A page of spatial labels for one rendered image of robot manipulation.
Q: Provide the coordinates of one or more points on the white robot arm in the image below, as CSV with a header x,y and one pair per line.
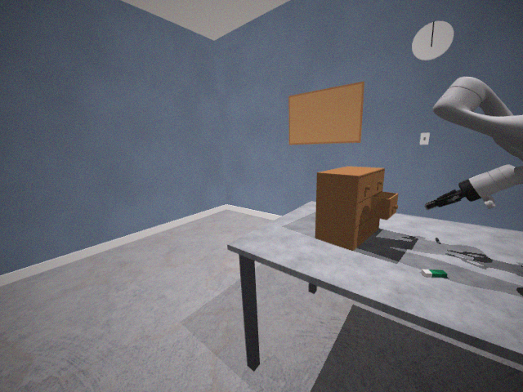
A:
x,y
457,105

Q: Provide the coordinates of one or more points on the brown wooden chest of drawers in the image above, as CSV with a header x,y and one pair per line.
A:
x,y
336,205

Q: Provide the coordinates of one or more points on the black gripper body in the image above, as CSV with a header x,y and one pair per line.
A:
x,y
466,190

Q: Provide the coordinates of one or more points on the green and white eraser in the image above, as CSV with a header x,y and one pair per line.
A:
x,y
434,273

